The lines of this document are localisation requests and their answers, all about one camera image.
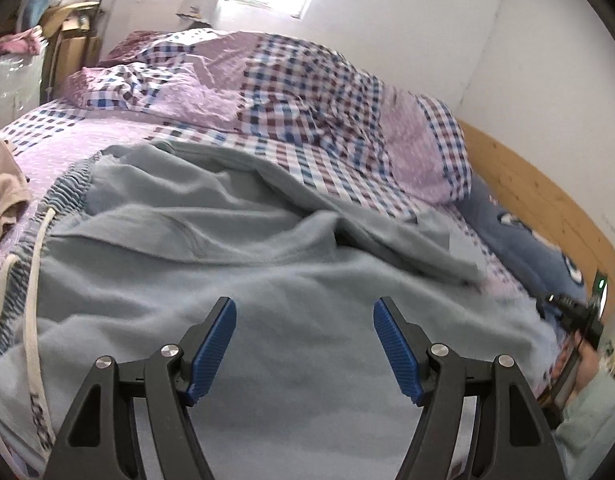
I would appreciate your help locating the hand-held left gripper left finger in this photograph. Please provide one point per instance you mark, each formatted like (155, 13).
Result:
(215, 350)

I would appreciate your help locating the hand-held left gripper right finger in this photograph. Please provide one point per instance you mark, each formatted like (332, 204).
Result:
(395, 350)

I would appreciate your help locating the grey-blue sweatpants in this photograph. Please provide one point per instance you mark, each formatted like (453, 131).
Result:
(237, 260)

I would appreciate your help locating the person's right forearm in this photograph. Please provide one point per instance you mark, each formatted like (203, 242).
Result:
(595, 425)

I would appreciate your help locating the blue cartoon pillow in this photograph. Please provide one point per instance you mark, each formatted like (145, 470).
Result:
(522, 250)

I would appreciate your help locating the wooden headboard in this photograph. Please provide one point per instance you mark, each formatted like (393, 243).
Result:
(537, 195)

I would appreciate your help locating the checked and dotted duvet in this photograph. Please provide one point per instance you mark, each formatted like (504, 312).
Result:
(297, 95)

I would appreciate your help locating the beige garment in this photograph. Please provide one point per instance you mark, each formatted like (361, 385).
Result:
(2, 185)

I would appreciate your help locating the maroon dotted pillow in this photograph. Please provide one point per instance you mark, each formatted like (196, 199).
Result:
(132, 47)

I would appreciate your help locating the covered white suitcase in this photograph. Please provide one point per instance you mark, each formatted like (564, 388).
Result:
(12, 90)

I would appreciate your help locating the pink cloth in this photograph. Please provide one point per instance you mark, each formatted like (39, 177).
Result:
(17, 42)

